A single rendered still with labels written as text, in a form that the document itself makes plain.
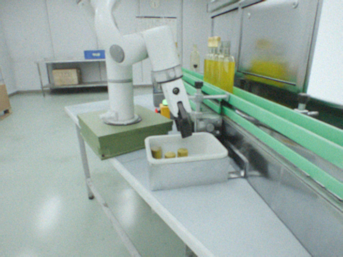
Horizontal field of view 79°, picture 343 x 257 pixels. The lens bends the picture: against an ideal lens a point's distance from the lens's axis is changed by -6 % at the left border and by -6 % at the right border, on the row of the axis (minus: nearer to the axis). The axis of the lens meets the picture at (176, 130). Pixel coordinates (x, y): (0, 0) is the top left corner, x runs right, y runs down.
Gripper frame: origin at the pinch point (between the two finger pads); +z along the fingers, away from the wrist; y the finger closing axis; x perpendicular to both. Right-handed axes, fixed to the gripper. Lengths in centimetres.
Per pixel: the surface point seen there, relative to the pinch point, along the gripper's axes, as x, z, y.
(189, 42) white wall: -182, 13, 602
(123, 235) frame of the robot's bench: 41, 60, 29
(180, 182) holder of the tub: 6.3, 10.7, -10.4
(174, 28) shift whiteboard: -150, -36, 601
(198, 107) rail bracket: -8.0, -1.3, 8.7
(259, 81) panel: -36.4, -0.9, 16.3
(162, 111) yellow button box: 0.5, 9.3, 49.0
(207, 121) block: -10.1, 4.3, 8.2
